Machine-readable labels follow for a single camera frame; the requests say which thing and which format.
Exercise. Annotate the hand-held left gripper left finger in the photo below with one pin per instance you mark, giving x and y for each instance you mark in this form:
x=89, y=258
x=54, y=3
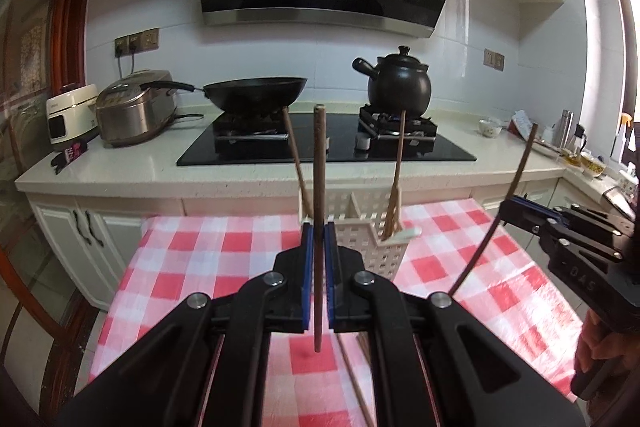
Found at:
x=307, y=277

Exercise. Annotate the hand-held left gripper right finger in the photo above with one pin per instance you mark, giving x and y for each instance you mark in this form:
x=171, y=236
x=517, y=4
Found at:
x=330, y=277

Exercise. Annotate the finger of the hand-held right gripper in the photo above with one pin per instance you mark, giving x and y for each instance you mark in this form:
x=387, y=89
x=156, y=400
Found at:
x=575, y=217
x=525, y=222

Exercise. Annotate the white perforated plastic basket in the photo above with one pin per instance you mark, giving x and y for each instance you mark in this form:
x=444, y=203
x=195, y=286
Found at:
x=370, y=242

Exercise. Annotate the person's right hand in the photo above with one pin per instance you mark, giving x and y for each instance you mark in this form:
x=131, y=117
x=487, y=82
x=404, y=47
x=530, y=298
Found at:
x=612, y=349

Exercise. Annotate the dark tray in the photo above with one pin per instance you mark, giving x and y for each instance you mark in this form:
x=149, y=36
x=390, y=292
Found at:
x=620, y=202

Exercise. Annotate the patterned yellow bowl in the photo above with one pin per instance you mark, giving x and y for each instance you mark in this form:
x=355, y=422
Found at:
x=592, y=166

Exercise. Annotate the steel thermos flask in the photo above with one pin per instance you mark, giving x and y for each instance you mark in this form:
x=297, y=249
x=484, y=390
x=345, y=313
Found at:
x=566, y=129

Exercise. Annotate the white plate with paper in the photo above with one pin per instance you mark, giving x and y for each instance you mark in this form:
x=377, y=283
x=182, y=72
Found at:
x=522, y=127

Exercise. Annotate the small white bowl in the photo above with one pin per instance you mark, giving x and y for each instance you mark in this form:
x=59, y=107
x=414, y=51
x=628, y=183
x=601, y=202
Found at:
x=490, y=129

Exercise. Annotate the red white checked tablecloth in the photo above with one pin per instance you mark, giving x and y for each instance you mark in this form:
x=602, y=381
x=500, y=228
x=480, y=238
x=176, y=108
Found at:
x=210, y=247

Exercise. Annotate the black glass gas cooktop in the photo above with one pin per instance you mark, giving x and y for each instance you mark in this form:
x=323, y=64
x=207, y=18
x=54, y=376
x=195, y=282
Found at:
x=250, y=152

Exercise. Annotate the dark framed window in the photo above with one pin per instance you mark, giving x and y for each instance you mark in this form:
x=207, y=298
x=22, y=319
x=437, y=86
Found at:
x=630, y=57

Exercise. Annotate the black clay pot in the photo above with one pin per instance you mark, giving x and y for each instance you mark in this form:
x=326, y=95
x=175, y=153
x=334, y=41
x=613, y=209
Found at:
x=400, y=87

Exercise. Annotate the black wok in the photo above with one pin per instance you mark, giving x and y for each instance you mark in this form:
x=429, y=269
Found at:
x=260, y=92

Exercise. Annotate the silver pressure cooker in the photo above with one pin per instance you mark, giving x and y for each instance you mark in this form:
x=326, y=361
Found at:
x=130, y=117

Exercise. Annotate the white kitchen counter unit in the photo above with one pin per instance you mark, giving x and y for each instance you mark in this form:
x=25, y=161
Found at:
x=55, y=237

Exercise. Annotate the black pink packet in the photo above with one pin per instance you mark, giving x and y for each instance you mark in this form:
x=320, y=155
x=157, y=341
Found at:
x=70, y=155

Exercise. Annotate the white rice cooker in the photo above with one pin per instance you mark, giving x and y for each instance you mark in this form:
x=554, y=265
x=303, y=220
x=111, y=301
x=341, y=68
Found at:
x=65, y=117

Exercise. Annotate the wooden framed glass door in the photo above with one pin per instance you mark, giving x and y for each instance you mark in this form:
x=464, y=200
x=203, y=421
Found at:
x=30, y=157

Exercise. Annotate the gold double wall socket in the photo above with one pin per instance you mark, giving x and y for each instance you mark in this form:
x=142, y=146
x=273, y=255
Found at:
x=493, y=59

